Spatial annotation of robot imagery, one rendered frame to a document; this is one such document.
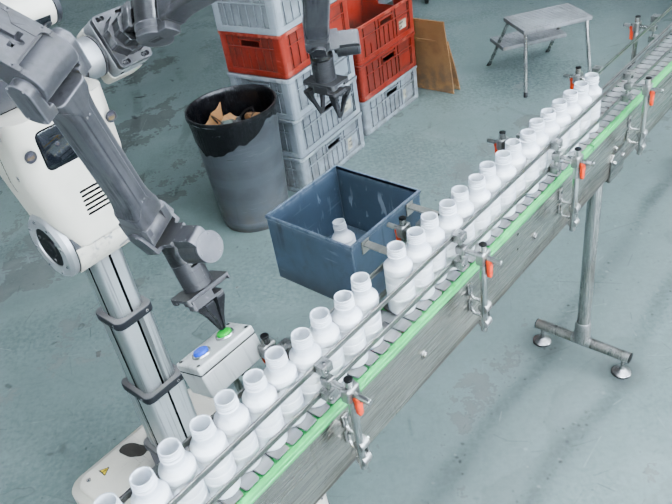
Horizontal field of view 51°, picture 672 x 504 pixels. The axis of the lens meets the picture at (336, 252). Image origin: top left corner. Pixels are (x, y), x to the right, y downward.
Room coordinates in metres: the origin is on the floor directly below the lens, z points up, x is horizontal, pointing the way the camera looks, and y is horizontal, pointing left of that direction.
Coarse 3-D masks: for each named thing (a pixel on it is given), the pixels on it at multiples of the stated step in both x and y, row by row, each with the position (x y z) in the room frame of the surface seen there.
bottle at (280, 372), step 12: (276, 348) 0.92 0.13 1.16; (276, 360) 0.88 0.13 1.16; (288, 360) 0.92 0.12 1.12; (264, 372) 0.90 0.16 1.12; (276, 372) 0.88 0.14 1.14; (288, 372) 0.89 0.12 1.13; (276, 384) 0.87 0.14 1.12; (288, 384) 0.87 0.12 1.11; (300, 396) 0.89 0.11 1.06; (288, 408) 0.87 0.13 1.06; (300, 408) 0.88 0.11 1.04; (288, 420) 0.87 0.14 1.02; (300, 420) 0.88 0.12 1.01
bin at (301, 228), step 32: (320, 192) 1.84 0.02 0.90; (352, 192) 1.86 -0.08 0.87; (384, 192) 1.77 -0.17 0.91; (416, 192) 1.68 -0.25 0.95; (288, 224) 1.63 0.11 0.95; (320, 224) 1.83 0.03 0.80; (352, 224) 1.88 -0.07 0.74; (384, 224) 1.57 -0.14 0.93; (288, 256) 1.65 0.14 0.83; (320, 256) 1.56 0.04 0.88; (352, 256) 1.47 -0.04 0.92; (384, 256) 1.56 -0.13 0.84; (320, 288) 1.57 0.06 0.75; (384, 288) 1.55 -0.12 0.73
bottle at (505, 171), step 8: (496, 152) 1.45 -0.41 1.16; (504, 152) 1.45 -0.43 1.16; (496, 160) 1.43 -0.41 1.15; (504, 160) 1.42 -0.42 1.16; (496, 168) 1.43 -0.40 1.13; (504, 168) 1.42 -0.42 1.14; (512, 168) 1.42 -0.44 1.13; (504, 176) 1.41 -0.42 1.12; (512, 176) 1.41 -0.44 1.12; (504, 184) 1.41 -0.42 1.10; (512, 184) 1.41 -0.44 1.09; (504, 192) 1.41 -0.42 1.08; (512, 192) 1.41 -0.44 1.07; (504, 200) 1.41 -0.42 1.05; (512, 200) 1.41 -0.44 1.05; (504, 208) 1.41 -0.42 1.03; (512, 208) 1.41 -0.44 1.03; (504, 216) 1.41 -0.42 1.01
